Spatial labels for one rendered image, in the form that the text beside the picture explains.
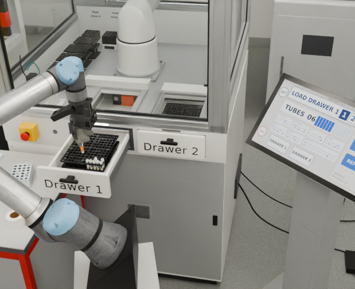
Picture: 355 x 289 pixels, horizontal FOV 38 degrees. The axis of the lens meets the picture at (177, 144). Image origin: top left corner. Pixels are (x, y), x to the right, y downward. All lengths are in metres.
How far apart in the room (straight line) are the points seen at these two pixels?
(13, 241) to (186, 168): 0.78
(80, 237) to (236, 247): 1.50
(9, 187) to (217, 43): 0.90
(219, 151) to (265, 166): 1.43
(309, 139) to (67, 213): 0.90
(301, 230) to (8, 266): 1.17
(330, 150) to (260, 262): 1.17
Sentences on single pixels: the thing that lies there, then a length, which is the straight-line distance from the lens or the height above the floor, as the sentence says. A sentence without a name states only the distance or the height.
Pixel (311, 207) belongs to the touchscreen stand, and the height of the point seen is 0.74.
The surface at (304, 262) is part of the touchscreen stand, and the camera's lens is 2.34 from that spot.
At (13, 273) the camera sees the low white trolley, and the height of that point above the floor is 0.61.
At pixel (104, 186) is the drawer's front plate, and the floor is 0.87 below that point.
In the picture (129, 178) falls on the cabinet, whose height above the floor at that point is 0.66.
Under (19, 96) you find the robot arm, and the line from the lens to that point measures 1.63.
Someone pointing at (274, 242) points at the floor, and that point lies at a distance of 3.04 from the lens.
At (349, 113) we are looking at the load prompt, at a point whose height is 1.16.
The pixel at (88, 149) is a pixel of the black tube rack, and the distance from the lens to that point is 2.17.
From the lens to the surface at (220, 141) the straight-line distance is 2.17.
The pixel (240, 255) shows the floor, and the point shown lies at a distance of 2.95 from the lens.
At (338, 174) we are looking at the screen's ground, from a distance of 1.88.
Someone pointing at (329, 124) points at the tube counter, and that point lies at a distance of 1.94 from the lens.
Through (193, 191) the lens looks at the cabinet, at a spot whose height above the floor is 0.62.
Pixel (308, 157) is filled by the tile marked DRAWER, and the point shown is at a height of 1.01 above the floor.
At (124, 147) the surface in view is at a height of 0.87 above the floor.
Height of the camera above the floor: 2.09
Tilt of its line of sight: 33 degrees down
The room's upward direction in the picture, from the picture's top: 2 degrees counter-clockwise
